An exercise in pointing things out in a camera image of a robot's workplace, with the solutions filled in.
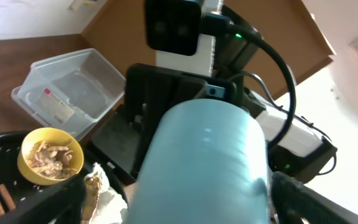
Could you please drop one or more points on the round black tray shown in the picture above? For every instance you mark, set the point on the round black tray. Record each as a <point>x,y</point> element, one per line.
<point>9,150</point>

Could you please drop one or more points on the light blue cup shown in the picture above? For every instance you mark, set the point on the light blue cup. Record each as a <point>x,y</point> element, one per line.
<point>172,201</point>

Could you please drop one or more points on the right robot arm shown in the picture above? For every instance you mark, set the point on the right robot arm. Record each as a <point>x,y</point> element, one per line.
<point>294,145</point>

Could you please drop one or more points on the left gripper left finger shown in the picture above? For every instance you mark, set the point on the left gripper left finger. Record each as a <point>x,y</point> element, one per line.
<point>59,203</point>

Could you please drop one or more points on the black rectangular tray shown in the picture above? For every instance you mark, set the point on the black rectangular tray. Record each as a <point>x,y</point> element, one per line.
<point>115,142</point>

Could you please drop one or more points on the clear plastic bin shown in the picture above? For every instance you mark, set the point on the clear plastic bin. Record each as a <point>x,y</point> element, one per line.
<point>71,92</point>

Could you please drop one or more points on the food scraps nutshells and rice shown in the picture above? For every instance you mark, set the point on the food scraps nutshells and rice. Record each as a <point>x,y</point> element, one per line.
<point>51,160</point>

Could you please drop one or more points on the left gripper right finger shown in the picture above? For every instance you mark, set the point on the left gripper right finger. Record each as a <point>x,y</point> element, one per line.
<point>294,203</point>

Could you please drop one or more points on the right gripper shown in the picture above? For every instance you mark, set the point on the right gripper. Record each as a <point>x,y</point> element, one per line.
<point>192,128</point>

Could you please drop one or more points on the brown coffee stick wrapper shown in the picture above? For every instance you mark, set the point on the brown coffee stick wrapper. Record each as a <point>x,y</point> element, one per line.
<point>93,186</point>

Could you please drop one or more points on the yellow bowl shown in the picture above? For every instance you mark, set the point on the yellow bowl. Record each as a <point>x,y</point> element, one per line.
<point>56,136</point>

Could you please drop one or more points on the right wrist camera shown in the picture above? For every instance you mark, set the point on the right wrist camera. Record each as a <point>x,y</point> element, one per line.
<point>173,30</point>

